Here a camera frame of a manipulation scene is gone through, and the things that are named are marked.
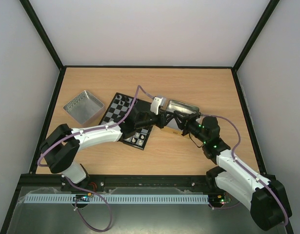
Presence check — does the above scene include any left circuit board with LED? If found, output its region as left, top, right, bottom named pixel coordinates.
left=74, top=193, right=94, bottom=202

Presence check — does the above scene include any black chess pieces row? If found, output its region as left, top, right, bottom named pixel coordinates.
left=116, top=95, right=130, bottom=106

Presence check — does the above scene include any circuit board with led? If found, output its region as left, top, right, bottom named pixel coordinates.
left=209, top=193, right=232, bottom=207
left=74, top=193, right=94, bottom=202

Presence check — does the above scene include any right circuit board with LED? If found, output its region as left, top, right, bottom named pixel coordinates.
left=209, top=193, right=232, bottom=207

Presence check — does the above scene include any light blue slotted cable duct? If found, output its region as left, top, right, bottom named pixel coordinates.
left=23, top=194, right=209, bottom=204

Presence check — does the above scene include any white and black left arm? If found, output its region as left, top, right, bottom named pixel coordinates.
left=38, top=109, right=175, bottom=184

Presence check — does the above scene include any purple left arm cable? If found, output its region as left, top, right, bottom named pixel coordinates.
left=37, top=85, right=162, bottom=231

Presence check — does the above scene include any silver textured metal tray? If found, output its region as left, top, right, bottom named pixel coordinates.
left=63, top=90, right=105, bottom=126

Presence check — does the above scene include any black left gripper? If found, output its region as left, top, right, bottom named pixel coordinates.
left=136, top=109, right=176, bottom=130

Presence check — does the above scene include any black cage frame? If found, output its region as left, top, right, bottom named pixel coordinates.
left=0, top=0, right=295, bottom=234

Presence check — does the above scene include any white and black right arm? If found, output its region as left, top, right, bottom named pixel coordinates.
left=174, top=111, right=292, bottom=231

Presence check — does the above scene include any gold rimmed metal tin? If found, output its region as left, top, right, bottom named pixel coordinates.
left=161, top=99, right=200, bottom=136

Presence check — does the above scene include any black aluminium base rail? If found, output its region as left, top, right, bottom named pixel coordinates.
left=16, top=174, right=223, bottom=194

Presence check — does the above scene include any black and silver chessboard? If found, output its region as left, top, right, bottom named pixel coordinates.
left=99, top=93, right=153, bottom=150

